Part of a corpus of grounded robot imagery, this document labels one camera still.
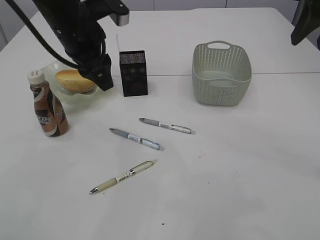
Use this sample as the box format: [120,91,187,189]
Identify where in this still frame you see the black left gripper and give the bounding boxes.
[51,14,114,91]

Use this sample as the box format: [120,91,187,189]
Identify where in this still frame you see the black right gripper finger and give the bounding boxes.
[290,0,320,46]

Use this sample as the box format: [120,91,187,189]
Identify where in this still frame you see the sugared bread roll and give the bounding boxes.
[55,69,96,94]

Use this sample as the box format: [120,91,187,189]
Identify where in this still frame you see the transparent plastic ruler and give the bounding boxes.
[116,34,121,53]

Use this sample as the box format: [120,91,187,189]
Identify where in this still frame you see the brown Nescafe coffee bottle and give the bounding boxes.
[27,70,69,137]

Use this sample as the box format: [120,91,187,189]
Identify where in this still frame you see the grey blue pen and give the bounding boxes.
[109,128,164,151]

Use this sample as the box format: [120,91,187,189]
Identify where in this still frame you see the cream coloured pen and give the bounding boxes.
[89,160,157,195]

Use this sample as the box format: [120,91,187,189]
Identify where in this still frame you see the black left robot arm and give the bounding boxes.
[34,0,114,91]

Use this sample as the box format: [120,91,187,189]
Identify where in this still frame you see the black square pen holder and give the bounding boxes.
[119,50,148,97]

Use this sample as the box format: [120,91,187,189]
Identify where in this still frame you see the translucent green wavy plate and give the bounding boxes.
[41,60,99,104]

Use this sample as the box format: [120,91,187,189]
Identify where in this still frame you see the grey pen near basket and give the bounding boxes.
[139,118,196,135]

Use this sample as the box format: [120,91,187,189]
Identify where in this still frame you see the grey-green plastic basket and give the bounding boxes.
[192,40,252,107]

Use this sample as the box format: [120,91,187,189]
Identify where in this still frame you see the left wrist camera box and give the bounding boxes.
[79,0,130,27]

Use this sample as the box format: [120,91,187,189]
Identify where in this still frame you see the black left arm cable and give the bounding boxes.
[4,0,83,70]

